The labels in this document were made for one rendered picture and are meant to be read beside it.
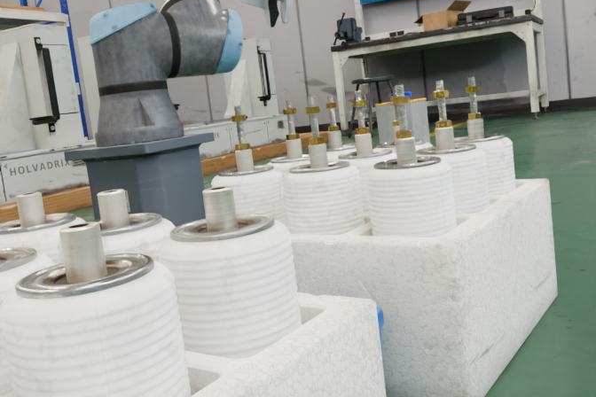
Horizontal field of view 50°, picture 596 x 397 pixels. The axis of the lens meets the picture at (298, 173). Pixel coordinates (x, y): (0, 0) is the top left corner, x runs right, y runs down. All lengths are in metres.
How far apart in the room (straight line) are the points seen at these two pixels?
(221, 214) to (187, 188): 0.65
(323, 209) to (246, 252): 0.33
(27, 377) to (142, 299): 0.07
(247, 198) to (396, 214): 0.21
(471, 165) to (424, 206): 0.13
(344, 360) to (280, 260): 0.08
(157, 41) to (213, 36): 0.10
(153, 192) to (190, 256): 0.63
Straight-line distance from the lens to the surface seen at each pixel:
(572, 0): 5.74
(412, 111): 1.13
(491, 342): 0.75
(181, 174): 1.09
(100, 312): 0.34
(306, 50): 6.38
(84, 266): 0.37
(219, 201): 0.45
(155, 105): 1.09
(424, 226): 0.69
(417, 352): 0.70
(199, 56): 1.13
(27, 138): 3.00
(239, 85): 4.37
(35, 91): 2.98
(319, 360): 0.43
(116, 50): 1.09
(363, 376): 0.49
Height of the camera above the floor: 0.34
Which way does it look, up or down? 6 degrees down
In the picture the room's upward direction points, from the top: 7 degrees counter-clockwise
